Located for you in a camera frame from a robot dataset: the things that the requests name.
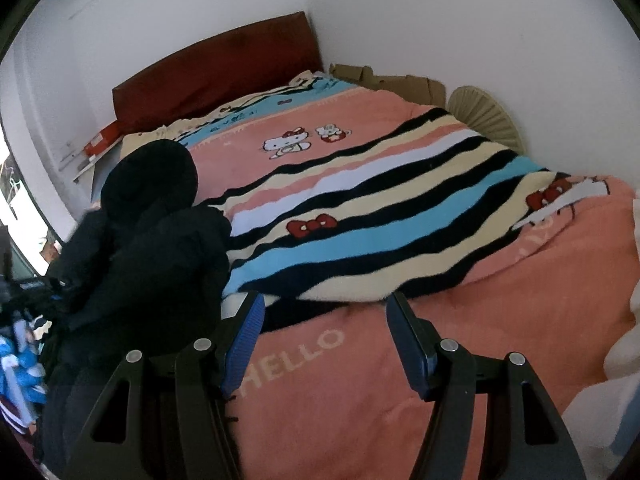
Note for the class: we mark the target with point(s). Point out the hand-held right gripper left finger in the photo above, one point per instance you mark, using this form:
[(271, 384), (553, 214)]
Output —
[(245, 350)]

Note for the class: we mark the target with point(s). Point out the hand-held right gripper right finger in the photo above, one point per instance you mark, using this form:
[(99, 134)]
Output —
[(406, 355)]

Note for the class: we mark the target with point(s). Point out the black hooded jacket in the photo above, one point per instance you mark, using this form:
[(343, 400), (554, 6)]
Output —
[(150, 260)]

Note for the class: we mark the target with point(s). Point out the blue and white garment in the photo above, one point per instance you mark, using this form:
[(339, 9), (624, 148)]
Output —
[(22, 365)]

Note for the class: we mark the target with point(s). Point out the bright doorway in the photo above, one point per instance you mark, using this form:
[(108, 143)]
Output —
[(22, 200)]

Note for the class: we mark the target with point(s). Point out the white bedside shelf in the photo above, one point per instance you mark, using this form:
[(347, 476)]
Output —
[(102, 167)]

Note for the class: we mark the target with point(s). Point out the striped printed blanket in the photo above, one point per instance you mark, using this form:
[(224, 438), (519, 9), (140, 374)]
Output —
[(400, 200)]

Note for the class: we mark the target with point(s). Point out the red box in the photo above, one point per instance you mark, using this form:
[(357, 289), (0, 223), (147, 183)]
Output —
[(100, 140)]

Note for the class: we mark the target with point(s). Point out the beige fan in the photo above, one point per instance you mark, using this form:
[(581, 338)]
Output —
[(487, 115)]

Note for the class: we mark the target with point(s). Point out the flattened cardboard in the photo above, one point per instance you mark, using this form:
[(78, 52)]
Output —
[(390, 82)]

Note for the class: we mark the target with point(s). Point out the dark red headboard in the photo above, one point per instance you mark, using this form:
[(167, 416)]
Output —
[(215, 70)]

